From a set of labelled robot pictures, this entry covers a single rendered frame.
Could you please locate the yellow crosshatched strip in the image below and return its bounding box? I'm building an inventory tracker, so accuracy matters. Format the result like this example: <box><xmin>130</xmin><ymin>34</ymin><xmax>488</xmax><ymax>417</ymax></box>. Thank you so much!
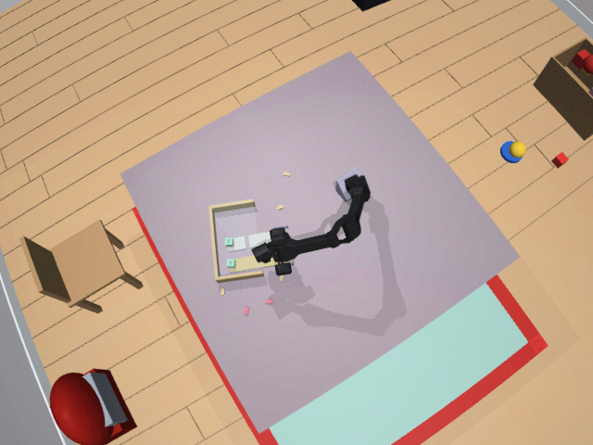
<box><xmin>261</xmin><ymin>257</ymin><xmax>290</xmax><ymax>268</ymax></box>

